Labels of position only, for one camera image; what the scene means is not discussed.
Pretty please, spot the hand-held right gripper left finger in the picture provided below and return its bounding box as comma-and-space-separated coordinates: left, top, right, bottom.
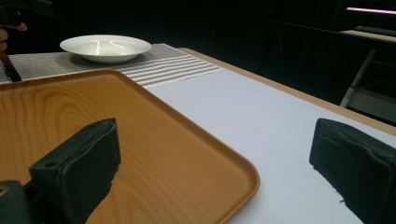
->
29, 117, 121, 224

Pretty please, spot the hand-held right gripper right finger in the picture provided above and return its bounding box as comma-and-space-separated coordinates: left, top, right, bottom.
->
308, 118, 396, 224

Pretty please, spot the wooden orange tray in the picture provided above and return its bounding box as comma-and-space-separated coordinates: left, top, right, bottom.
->
0, 69, 262, 224

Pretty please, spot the metal stand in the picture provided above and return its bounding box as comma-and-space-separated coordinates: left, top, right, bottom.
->
339, 48, 396, 125

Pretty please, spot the white deep plate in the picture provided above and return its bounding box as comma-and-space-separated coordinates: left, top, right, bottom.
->
59, 34, 152, 64

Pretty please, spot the light wooden desk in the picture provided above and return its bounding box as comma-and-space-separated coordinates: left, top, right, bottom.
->
339, 29, 396, 44

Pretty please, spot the dark keyboard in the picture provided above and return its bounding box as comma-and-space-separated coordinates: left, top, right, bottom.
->
353, 25, 396, 37

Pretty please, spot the grey striped placemat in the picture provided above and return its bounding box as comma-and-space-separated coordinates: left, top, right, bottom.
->
0, 43, 225, 90

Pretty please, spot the pink light strip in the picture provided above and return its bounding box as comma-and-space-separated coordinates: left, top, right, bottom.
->
346, 7, 396, 16

